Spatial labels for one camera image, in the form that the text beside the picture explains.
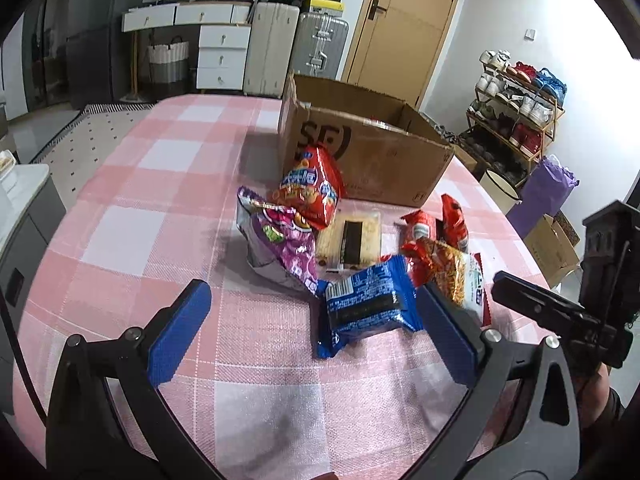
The black refrigerator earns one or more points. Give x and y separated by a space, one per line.
95 70

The red chips bag blue logo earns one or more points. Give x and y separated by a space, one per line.
310 187

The grey cabinet white top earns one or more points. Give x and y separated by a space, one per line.
25 240

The red snack packet dark print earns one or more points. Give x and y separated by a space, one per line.
455 220

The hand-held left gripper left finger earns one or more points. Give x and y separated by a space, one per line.
180 332

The purple snack bag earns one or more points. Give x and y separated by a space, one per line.
285 242

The tall dark cabinet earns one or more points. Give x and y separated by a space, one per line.
47 45

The white suitcase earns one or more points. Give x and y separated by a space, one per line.
270 50

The woven laundry basket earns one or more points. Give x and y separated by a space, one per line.
167 62

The silver suitcase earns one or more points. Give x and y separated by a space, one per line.
320 45

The blue cookie packet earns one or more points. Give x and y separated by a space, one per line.
370 305

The pile of sneakers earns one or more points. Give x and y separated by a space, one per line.
440 130

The purple paper bag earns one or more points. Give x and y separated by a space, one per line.
545 195

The patterned floor rug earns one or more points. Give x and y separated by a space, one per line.
85 140

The wooden door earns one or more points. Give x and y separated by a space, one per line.
405 35

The person's right forearm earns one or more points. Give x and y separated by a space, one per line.
602 395

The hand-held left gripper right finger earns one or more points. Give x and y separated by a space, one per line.
450 337

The brown cardboard box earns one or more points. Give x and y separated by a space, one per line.
380 160

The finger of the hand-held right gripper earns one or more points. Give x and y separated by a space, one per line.
540 306

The yellow and black shoe box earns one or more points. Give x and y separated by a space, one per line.
325 6

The white drawer dresser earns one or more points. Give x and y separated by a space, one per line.
222 55

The beige cracker packet black band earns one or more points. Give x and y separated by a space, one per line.
366 240

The white bucket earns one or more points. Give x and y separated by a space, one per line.
500 192

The small open cardboard box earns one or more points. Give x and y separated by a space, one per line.
550 255

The red noodle snack packet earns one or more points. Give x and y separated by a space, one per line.
450 270

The wooden shoe rack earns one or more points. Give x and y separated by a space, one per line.
550 130

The pink checkered tablecloth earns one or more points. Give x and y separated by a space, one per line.
165 200

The row of assorted shoes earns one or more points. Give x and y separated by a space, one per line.
525 105

